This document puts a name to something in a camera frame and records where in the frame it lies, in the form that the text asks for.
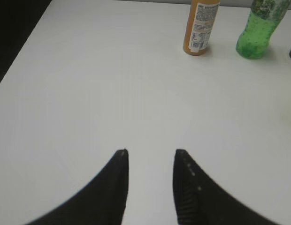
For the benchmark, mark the green plastic soda bottle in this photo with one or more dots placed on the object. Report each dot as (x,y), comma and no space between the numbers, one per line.
(264,18)

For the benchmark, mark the orange juice bottle white cap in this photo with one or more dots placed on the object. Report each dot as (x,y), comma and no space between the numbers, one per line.
(199,26)

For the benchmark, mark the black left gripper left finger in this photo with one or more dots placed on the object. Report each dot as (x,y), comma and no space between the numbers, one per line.
(101,202)

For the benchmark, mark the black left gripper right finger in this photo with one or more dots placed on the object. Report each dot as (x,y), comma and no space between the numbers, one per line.
(200,201)

